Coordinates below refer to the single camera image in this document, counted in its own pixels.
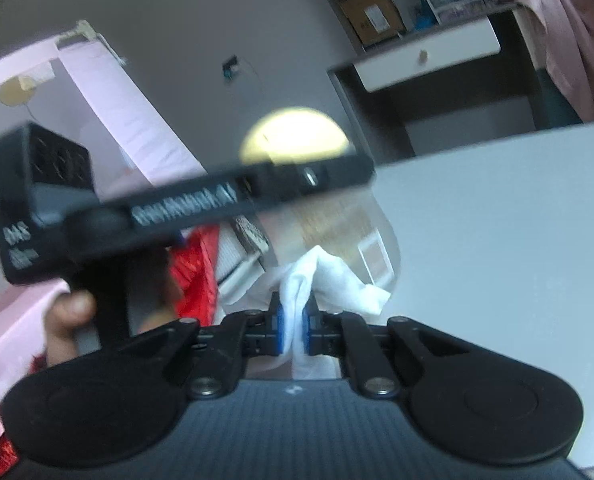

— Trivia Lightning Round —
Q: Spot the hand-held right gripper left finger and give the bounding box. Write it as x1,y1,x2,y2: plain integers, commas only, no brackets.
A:
122,291,285,401

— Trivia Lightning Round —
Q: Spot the white cloth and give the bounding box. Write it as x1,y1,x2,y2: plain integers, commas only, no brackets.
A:
222,245,392,381

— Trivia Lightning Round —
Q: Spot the blue plastic bag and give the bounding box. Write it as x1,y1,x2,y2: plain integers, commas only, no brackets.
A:
412,0,440,31

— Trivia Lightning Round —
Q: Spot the red patterned cloth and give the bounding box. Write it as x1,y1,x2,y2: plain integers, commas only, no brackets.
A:
0,224,222,468

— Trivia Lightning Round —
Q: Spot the cardboard box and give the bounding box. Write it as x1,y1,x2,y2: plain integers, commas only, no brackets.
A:
339,0,408,46

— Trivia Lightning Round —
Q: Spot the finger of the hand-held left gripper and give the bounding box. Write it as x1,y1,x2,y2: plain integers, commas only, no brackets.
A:
238,152,378,211

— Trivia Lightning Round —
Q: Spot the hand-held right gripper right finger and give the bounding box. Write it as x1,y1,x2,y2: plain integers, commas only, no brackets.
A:
301,296,465,401

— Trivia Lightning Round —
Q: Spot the person's left hand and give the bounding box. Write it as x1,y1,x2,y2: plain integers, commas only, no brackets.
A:
44,255,178,366

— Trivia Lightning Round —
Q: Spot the white framed panel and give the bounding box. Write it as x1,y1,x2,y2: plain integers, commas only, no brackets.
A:
216,215,272,286

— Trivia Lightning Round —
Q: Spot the pink curtain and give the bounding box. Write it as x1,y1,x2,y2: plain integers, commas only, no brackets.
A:
499,0,594,123

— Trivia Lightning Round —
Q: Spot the clear bottle with yellow cap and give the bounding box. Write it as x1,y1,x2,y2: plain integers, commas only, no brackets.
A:
241,105,402,381

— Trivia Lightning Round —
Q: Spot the white desk drawer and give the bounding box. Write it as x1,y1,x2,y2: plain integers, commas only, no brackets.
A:
354,27,502,93

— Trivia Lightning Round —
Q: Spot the grey desk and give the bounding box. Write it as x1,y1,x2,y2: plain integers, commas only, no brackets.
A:
327,2,588,158

